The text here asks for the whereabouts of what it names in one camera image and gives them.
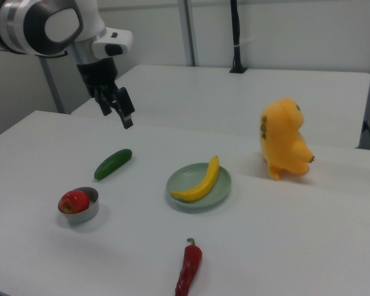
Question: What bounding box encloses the red chili pepper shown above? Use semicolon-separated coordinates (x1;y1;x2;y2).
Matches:
175;237;203;296

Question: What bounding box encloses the grey aluminium frame post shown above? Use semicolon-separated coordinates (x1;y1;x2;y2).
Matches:
38;57;66;114
177;0;200;67

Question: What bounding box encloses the pale green plastic plate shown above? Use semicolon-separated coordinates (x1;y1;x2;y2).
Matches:
165;162;232;213

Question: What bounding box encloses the red apple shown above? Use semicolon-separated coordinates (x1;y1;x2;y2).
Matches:
59;189;90;214

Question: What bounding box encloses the orange plush toy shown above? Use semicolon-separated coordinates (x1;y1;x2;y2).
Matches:
258;97;316;181

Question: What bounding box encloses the yellow banana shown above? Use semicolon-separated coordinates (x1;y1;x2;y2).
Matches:
171;155;220;204

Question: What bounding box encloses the black camera pole with clamp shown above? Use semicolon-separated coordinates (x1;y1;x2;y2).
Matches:
229;0;249;74

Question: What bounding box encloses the green cucumber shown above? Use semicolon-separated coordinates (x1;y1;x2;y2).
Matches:
94;148;133;181

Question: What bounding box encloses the small round metal bowl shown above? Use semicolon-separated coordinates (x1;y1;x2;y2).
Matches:
57;186;100;224

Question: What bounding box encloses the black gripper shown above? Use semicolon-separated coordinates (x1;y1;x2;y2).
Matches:
76;57;134;130

